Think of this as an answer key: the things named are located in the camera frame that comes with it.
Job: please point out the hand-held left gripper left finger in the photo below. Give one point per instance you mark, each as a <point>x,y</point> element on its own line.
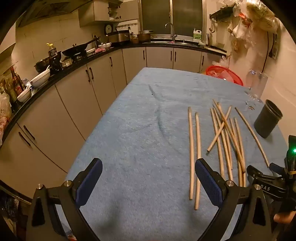
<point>90,179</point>

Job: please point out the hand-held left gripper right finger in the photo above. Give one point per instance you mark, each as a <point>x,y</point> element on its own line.
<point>207,183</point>

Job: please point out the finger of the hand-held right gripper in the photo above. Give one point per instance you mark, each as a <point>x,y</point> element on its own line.
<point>254,172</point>
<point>277,168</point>

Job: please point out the bunch of wooden chopsticks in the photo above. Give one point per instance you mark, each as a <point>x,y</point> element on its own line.
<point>191,150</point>

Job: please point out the black plastic cup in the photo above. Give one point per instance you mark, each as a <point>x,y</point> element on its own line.
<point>266,120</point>

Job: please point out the person's right hand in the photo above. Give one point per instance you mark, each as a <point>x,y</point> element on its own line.
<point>283,217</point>

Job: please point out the blue table cloth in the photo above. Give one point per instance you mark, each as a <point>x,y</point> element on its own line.
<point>138,139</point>

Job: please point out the beige kitchen base cabinets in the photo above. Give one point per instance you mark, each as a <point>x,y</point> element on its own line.
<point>76,97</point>

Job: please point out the clear glass mug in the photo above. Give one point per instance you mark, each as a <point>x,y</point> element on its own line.
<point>256,83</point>

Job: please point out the red plastic basket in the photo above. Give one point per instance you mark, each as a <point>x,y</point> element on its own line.
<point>222,74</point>

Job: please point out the white plastic bag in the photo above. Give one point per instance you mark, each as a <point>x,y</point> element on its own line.
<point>4,115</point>

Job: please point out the small white bowl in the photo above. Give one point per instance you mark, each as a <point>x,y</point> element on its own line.
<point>24,95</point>

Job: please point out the large white bowl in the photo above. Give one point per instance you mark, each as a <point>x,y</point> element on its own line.
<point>40,78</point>

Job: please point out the black kitchen countertop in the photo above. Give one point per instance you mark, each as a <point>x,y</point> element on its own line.
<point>69,66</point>

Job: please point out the plastic bag on floor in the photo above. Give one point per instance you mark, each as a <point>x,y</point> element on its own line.
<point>220,61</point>

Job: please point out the dark cooking pot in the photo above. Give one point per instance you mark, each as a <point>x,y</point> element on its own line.
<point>42,64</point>

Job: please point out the group of sauce bottles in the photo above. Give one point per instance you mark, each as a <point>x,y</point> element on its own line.
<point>11,83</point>

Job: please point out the wooden cutting board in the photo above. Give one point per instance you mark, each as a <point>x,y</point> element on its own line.
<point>215,49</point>

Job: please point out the pink cloth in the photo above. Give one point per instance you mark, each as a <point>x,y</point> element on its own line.
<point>100,50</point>

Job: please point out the black wok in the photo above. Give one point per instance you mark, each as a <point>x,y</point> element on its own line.
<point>76,49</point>

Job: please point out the yellow-capped oil bottle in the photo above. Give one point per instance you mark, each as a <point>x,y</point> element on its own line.
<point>52,49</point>

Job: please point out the counter chopstick holder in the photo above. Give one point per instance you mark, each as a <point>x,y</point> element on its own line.
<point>208,39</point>

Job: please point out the hanging clear plastic bags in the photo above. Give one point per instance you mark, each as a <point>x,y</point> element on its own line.
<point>238,27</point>

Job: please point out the metal rice cooker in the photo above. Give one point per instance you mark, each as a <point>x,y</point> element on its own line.
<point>118,37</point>

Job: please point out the green detergent bottle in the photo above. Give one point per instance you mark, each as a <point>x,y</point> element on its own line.
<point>197,34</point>

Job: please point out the steel sink basin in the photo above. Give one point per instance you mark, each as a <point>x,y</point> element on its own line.
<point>161,41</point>

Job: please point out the round kitchen scale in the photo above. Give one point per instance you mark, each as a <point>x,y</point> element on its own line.
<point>108,29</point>

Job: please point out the copper pot with lid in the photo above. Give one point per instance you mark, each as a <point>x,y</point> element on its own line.
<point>144,37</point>

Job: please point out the chrome sink faucet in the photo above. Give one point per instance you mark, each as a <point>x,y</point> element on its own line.
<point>172,30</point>

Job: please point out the dark kitchen window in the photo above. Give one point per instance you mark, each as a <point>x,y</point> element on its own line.
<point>171,16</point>

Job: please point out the range hood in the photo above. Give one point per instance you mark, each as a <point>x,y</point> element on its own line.
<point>53,10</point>

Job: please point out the wall power outlet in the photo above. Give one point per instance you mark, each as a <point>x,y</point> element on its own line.
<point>274,49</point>

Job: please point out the black wall rack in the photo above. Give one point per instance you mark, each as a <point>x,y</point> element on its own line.
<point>220,14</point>

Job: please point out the beige upper wall cabinet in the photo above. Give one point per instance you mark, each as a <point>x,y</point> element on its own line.
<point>101,11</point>

